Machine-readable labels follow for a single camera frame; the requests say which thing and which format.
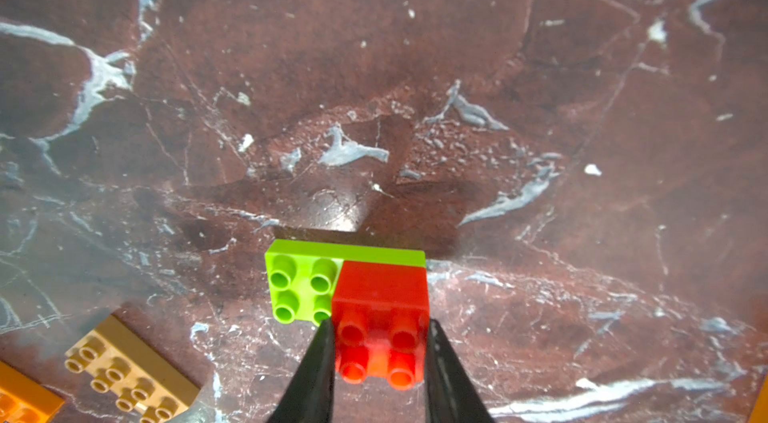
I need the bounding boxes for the red lego brick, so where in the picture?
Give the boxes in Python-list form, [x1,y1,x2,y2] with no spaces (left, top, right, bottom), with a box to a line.
[332,261,430,391]

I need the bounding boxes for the long green lego brick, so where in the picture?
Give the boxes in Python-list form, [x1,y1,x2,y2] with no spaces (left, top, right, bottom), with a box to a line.
[265,239,426,325]

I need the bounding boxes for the tan lego brick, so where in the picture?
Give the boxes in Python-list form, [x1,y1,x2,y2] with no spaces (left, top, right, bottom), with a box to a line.
[64,315,200,422]

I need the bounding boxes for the orange lego brick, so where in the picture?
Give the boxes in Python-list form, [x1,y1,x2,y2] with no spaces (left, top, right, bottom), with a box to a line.
[1,362,65,423]
[747,377,768,423]

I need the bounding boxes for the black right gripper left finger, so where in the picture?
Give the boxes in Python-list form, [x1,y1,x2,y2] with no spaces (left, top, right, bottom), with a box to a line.
[267,319,336,423]

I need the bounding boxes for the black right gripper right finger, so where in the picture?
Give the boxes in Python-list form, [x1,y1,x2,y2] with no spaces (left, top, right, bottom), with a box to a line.
[425,319,494,423]

